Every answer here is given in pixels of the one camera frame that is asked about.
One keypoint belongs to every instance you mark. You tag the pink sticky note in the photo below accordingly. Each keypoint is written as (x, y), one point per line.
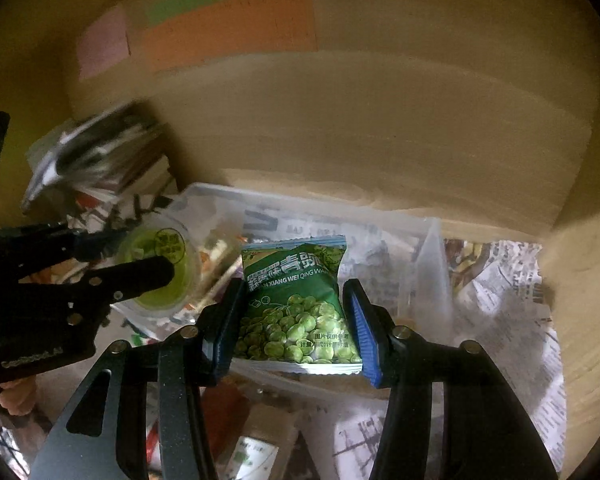
(103, 44)

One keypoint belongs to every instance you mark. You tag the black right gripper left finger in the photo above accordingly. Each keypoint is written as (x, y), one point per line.
(101, 433)

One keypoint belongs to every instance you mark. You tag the green round jelly cup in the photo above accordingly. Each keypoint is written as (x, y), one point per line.
(179, 249)

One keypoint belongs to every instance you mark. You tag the stack of magazines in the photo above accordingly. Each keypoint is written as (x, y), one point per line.
(101, 157)

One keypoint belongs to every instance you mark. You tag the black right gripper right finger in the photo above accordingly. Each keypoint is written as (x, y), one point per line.
(380, 349)

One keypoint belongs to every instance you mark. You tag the green peas snack packet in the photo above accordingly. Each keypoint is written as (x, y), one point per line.
(293, 320)

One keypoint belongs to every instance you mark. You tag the orange sticky note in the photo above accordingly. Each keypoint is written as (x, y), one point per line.
(228, 28)

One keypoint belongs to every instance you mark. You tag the black white patterned bag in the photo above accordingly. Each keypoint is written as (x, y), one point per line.
(138, 212)

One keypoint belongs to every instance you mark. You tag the clear plastic container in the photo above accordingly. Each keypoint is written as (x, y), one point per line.
(396, 259)

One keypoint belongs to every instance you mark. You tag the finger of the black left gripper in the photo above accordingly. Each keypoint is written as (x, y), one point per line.
(54, 242)
(126, 280)

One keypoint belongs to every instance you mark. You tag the newspaper sheet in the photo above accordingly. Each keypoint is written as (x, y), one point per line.
(510, 339)

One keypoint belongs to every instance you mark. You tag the person's left hand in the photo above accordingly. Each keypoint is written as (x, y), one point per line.
(18, 397)

